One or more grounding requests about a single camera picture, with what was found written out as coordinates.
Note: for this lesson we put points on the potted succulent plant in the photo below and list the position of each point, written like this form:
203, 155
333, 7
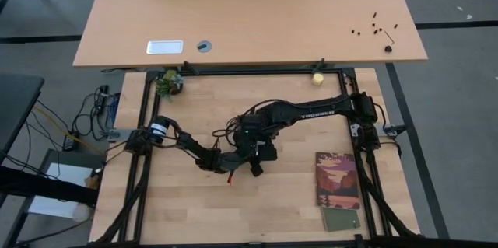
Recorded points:
169, 84

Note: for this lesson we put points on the small black knob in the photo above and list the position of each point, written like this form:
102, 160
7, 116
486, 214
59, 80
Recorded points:
388, 49

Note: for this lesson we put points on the beige wooden desk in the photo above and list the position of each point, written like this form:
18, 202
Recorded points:
253, 15

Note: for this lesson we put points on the white paper sheet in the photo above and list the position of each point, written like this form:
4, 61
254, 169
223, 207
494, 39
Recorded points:
68, 172

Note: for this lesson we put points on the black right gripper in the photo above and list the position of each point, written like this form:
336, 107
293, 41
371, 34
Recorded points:
251, 131

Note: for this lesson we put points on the black allen key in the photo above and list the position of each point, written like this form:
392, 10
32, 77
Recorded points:
389, 37

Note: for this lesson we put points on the landscape art book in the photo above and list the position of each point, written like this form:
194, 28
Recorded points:
336, 180

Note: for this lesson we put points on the white rectangular tray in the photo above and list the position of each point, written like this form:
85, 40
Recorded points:
165, 47

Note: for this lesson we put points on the clear plastic cup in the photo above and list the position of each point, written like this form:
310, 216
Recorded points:
81, 213

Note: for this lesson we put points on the black power adapter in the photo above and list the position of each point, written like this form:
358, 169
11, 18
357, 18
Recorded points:
70, 142

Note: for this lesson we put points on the black clamp lever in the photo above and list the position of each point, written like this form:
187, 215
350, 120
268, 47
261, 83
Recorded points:
190, 67
319, 65

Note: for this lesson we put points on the black beam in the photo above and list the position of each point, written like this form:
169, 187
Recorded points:
39, 186

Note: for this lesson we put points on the black side table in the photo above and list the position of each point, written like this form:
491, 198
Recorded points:
17, 104

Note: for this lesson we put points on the yellow candle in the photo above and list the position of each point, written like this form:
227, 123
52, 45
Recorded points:
318, 79

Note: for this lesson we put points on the black power strip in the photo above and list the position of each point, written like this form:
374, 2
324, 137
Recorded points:
103, 98

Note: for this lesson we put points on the black aluminium frame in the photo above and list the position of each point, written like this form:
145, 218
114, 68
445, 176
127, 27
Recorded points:
253, 72

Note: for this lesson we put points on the blue floor item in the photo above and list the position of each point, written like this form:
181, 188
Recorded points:
114, 108

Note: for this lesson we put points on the grey cart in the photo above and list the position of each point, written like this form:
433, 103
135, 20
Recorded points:
58, 156

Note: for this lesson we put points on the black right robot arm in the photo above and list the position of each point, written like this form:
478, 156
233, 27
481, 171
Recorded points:
319, 110

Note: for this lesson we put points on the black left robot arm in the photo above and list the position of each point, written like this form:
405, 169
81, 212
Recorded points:
190, 147

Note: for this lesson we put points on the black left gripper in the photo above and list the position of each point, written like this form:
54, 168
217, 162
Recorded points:
227, 162

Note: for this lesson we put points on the green notebook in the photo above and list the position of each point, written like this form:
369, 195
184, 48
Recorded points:
340, 220

